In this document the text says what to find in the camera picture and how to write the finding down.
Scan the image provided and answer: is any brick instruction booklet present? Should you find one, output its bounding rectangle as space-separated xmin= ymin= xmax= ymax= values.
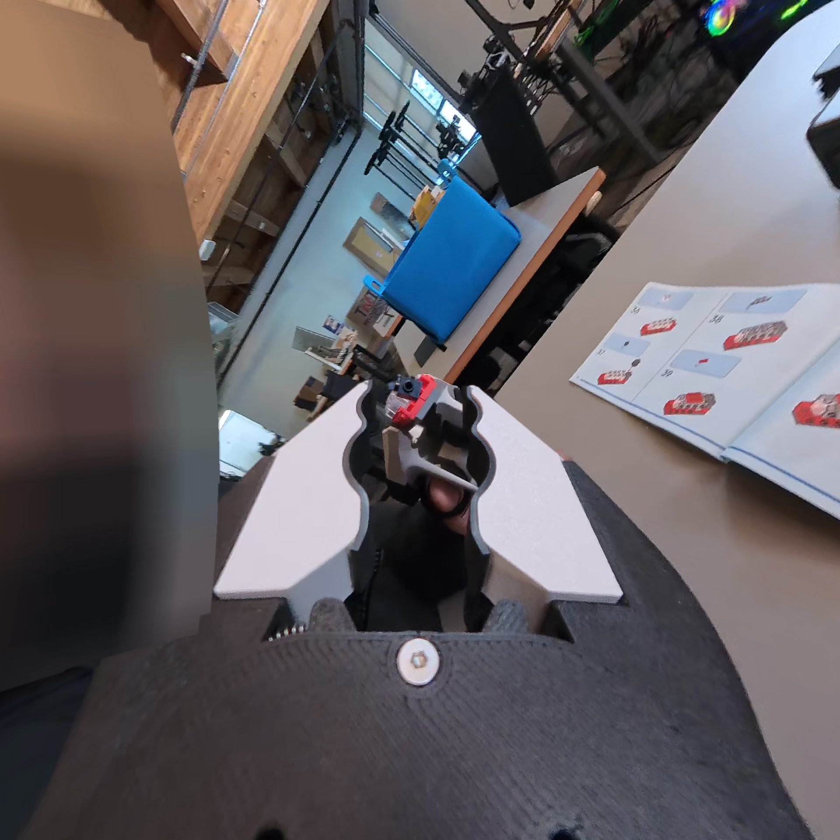
xmin=570 ymin=282 xmax=840 ymax=521

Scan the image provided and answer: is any wooden metal-frame workbench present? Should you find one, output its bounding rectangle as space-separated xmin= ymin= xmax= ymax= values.
xmin=518 ymin=0 xmax=664 ymax=165

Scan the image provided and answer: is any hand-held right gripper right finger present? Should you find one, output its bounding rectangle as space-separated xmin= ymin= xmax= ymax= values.
xmin=467 ymin=387 xmax=624 ymax=631

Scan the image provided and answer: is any black round-top stand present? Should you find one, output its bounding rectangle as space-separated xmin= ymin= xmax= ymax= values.
xmin=363 ymin=146 xmax=421 ymax=198
xmin=379 ymin=110 xmax=434 ymax=178
xmin=392 ymin=100 xmax=447 ymax=165

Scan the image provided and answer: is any grey desk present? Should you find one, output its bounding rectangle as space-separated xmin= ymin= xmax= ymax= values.
xmin=489 ymin=3 xmax=840 ymax=840

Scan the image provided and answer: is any black power adapter cube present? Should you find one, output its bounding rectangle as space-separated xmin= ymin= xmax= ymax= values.
xmin=806 ymin=108 xmax=840 ymax=191

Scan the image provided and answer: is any person's left hand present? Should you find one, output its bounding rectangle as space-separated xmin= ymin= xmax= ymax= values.
xmin=430 ymin=481 xmax=471 ymax=534

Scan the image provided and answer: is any black upright panel stand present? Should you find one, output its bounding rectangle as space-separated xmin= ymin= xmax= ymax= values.
xmin=469 ymin=66 xmax=559 ymax=207

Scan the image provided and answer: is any grey table with wooden edge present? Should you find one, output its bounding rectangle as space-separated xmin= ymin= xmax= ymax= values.
xmin=394 ymin=167 xmax=608 ymax=385

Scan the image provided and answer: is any lit computer tower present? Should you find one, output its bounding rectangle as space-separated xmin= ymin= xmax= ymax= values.
xmin=696 ymin=0 xmax=821 ymax=37

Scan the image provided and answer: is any person's black jacket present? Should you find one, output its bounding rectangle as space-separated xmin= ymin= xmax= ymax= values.
xmin=0 ymin=666 xmax=96 ymax=840

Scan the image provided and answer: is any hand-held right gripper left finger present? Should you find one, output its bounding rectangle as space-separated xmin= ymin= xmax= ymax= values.
xmin=214 ymin=382 xmax=372 ymax=621

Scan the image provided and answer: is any brown door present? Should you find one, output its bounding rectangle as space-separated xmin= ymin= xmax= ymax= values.
xmin=343 ymin=217 xmax=406 ymax=278

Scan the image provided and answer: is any light blue fabric bin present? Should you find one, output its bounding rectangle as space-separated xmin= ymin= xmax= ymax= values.
xmin=363 ymin=176 xmax=522 ymax=345

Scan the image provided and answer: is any printed cardboard box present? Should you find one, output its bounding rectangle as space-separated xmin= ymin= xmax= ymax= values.
xmin=354 ymin=287 xmax=403 ymax=330

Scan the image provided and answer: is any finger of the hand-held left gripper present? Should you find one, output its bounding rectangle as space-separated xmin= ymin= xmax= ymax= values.
xmin=403 ymin=386 xmax=483 ymax=492
xmin=382 ymin=425 xmax=421 ymax=488

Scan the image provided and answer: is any red toy brick model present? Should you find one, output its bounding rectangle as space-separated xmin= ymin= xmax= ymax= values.
xmin=384 ymin=374 xmax=437 ymax=427

